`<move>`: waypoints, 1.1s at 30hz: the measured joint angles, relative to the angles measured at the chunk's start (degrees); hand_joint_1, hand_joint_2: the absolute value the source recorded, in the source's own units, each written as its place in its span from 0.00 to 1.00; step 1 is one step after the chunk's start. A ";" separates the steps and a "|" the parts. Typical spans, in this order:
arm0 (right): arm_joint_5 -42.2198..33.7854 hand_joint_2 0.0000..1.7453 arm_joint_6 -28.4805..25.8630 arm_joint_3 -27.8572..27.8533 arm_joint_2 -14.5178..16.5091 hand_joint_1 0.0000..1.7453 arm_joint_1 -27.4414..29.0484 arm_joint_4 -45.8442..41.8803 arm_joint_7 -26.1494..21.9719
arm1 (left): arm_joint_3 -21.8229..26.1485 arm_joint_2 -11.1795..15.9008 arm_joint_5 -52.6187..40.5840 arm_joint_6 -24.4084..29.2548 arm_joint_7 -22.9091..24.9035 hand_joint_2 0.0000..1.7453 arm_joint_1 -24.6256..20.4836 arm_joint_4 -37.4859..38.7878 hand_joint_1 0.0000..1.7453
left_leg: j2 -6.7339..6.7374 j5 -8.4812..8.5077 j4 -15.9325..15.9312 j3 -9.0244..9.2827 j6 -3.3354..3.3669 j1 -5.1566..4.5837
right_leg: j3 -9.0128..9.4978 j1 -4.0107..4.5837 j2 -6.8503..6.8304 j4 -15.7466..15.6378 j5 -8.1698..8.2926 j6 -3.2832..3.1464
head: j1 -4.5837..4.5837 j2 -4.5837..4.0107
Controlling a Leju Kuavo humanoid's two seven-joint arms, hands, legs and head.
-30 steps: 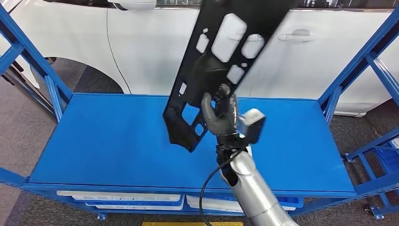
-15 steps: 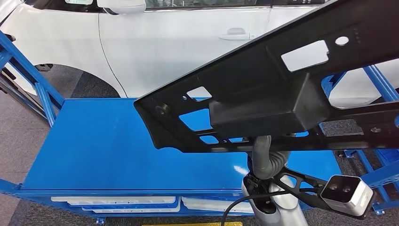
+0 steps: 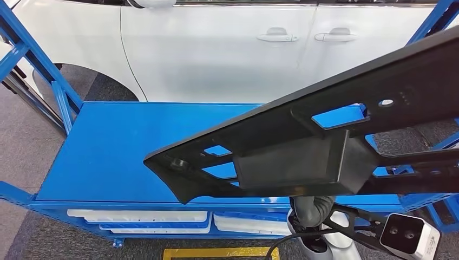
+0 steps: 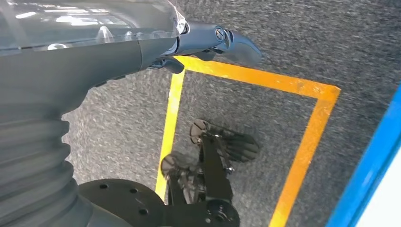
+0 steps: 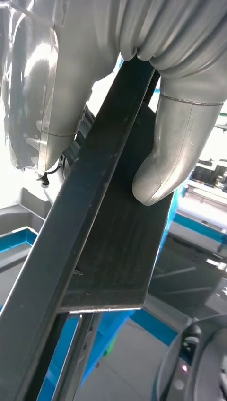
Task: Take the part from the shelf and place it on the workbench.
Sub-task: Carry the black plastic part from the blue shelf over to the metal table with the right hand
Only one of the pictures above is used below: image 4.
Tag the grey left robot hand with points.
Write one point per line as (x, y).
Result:
(78, 59)

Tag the black round robot plate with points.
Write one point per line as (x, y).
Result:
(122, 203)

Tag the yellow floor tape square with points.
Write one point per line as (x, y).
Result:
(257, 76)

